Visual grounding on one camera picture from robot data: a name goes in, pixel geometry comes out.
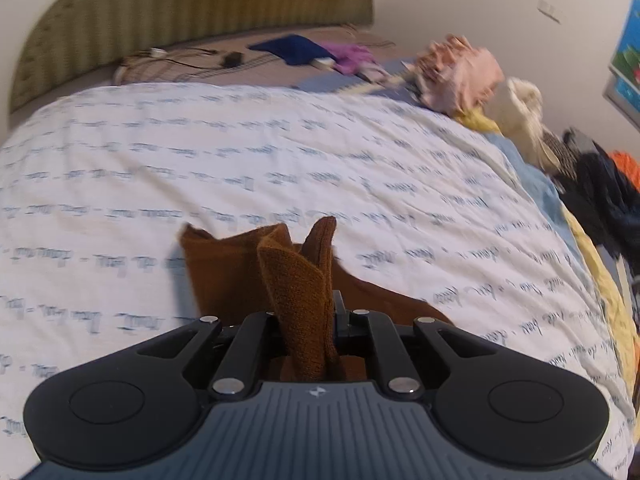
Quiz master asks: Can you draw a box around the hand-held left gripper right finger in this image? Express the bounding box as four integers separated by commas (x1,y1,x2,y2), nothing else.
330,290,482,397

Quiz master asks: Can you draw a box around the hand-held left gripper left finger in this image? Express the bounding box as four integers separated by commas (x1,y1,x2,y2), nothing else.
137,312,282,397

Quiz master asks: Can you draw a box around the brown knit garment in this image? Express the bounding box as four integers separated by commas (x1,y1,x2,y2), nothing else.
179,216,456,384

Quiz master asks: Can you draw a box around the pile of dark clothes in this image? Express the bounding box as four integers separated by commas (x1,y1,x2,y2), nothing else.
552,128,640,277

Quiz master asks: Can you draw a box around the white printed blanket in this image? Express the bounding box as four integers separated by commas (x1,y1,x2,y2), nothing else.
0,82,635,480

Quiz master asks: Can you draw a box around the light blue bed sheet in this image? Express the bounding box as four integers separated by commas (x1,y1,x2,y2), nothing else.
293,60,587,264

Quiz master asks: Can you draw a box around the yellow bed sheet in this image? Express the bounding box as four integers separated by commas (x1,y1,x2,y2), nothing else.
453,109,640,448

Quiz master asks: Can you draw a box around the black and white patterned cloth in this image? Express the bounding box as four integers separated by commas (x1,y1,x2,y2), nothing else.
541,131,581,175

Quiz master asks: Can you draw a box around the cream fluffy garment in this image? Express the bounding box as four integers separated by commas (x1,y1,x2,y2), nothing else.
493,77,561,171

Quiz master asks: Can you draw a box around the pink crumpled garment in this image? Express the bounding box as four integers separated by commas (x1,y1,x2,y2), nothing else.
413,35,506,114

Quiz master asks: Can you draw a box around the purple cloth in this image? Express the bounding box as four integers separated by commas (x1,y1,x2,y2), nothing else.
320,42,390,81

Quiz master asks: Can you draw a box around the dark blue cloth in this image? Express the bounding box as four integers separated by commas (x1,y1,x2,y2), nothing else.
248,35,335,67

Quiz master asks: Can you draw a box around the orange cloth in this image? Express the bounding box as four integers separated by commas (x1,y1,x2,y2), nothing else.
612,151,640,187

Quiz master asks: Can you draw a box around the green padded headboard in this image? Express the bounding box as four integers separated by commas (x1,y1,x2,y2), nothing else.
10,0,375,114

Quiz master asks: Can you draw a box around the black cable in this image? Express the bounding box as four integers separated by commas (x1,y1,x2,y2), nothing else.
119,47,221,73

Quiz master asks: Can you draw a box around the colourful wall poster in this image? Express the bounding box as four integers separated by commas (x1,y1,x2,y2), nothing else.
602,0,640,130

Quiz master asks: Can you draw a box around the white wall switch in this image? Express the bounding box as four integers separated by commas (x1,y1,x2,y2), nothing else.
536,0,563,23

